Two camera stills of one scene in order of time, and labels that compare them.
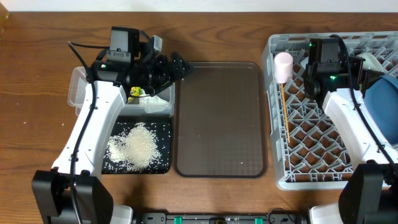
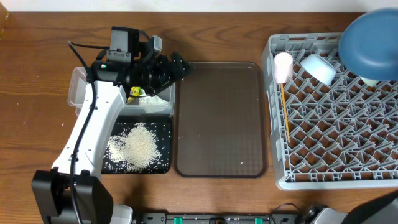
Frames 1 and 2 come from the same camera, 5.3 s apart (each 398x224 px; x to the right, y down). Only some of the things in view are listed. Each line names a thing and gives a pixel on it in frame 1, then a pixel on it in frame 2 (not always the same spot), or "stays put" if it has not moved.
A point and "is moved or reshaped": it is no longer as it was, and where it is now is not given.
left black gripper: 163,80 stays put
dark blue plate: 380,98 → 368,46
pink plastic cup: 283,67 stays put
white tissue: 153,104 stays put
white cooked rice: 136,149 stays put
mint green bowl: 371,62 is moved or reshaped
